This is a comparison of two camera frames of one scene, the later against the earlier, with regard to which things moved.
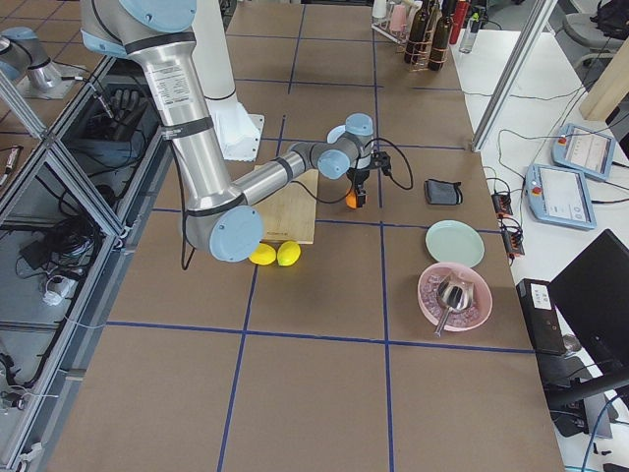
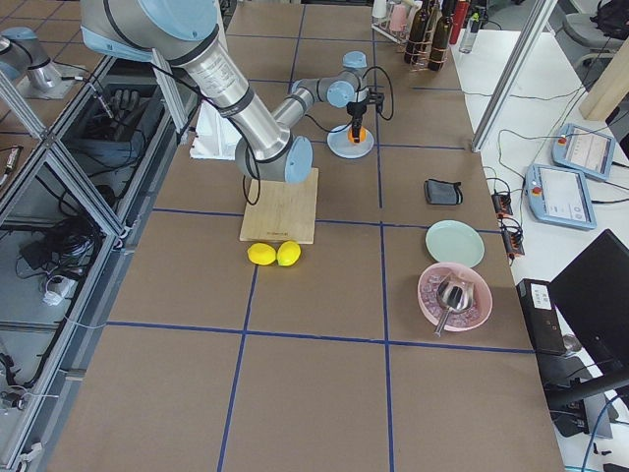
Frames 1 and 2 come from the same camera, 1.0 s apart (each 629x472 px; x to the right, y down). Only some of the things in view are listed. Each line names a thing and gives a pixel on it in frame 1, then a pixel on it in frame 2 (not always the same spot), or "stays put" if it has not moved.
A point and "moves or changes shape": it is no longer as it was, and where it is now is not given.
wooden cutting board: x=289 y=214 stays put
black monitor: x=592 y=297 stays put
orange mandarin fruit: x=351 y=201 moves or changes shape
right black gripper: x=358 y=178 → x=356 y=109
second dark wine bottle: x=416 y=33 stays put
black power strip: x=513 y=238 stays put
